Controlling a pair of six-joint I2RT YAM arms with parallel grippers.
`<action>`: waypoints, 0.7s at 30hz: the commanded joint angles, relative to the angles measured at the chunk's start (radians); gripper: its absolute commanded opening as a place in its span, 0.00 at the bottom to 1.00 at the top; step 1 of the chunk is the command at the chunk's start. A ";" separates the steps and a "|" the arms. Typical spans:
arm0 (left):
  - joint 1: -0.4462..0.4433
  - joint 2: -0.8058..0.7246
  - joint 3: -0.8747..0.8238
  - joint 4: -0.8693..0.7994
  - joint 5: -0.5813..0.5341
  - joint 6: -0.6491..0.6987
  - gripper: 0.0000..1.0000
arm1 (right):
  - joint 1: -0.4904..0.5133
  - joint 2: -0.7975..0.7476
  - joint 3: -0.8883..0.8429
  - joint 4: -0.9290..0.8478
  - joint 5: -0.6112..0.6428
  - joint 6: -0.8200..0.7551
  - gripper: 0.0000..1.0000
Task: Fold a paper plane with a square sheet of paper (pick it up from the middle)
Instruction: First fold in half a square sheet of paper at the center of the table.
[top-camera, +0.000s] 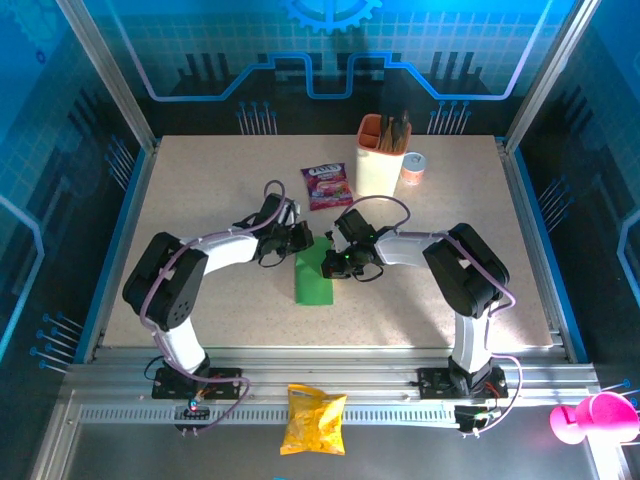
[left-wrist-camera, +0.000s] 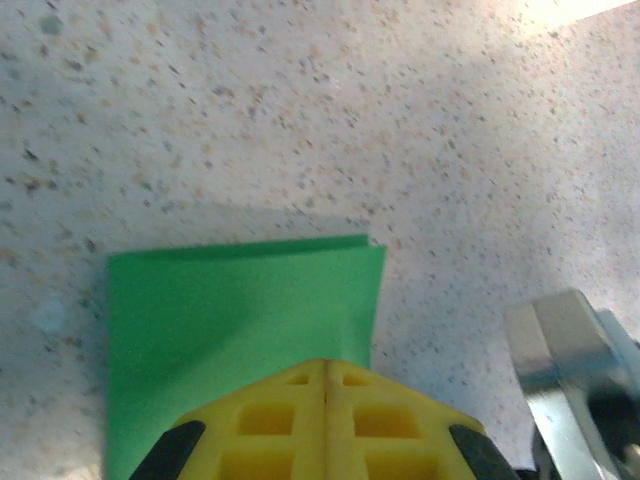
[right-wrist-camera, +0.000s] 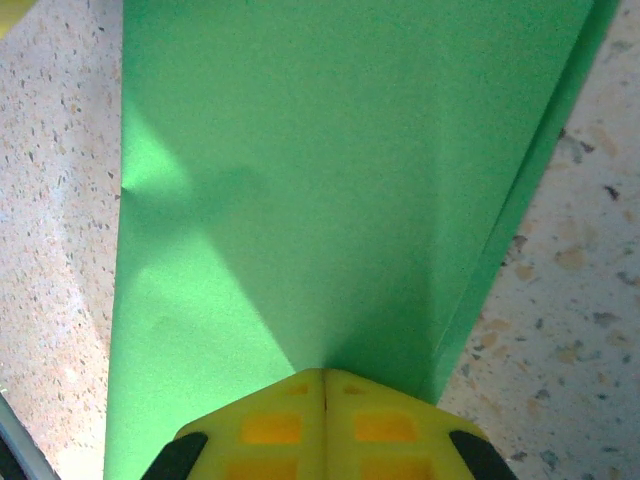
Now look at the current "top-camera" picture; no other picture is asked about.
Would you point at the yellow chips bag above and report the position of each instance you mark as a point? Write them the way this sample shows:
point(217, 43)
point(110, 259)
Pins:
point(312, 425)

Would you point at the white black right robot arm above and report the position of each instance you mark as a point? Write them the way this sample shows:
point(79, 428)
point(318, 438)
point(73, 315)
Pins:
point(410, 250)

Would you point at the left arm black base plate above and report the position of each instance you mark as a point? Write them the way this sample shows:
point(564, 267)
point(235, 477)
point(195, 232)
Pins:
point(230, 375)

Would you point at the small orange can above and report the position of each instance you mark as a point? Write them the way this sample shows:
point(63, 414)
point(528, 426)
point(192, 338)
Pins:
point(414, 172)

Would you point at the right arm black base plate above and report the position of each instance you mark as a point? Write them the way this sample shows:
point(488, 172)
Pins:
point(430, 382)

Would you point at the purple candy bag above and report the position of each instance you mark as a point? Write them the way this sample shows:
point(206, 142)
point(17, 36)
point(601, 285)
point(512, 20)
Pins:
point(327, 187)

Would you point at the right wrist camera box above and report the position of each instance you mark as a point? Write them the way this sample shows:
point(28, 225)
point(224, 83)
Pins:
point(335, 240)

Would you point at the long aluminium rail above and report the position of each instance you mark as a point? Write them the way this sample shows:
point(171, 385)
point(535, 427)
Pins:
point(325, 365)

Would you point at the blue aluminium side rail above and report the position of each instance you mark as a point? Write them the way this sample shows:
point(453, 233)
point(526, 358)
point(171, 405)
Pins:
point(522, 200)
point(119, 250)

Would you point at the pink plastic cup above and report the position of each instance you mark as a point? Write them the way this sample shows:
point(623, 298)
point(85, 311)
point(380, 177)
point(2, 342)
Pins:
point(605, 417)

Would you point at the cream utensil holder orange rim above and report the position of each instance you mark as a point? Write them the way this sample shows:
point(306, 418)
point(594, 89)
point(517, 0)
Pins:
point(375, 175)

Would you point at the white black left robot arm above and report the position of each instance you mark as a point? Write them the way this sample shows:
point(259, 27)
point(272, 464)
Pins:
point(225, 252)

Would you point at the aluminium frame post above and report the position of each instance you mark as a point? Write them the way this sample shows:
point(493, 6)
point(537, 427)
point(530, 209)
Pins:
point(552, 75)
point(111, 75)

